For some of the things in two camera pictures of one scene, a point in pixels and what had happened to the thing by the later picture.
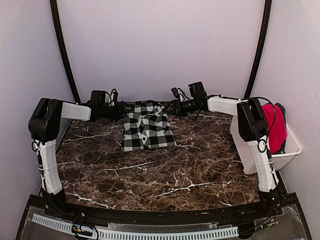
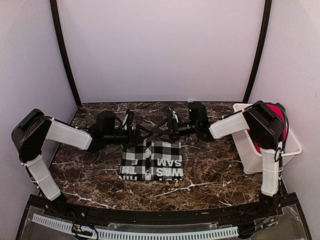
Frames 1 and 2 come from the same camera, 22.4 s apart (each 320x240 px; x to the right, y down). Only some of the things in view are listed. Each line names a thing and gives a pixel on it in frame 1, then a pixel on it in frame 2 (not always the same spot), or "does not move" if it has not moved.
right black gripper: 176,104 to 172,124
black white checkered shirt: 146,125 to 151,161
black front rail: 267,208 does not move
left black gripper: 120,112 to 133,139
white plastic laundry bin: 280,161 does not move
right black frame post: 259,49 does not move
